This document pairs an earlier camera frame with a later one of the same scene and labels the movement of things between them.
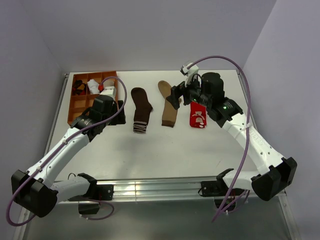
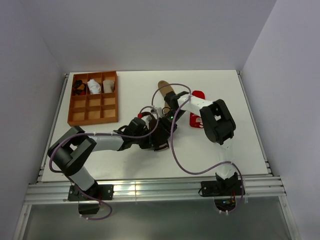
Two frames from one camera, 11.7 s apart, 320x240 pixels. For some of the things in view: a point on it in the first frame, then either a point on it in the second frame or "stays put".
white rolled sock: [93, 86] stays put
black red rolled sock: [79, 88] stays put
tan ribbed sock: [169, 111] stays put
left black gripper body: [119, 119] -> [145, 142]
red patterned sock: [198, 115] stays put
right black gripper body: [193, 88] -> [165, 120]
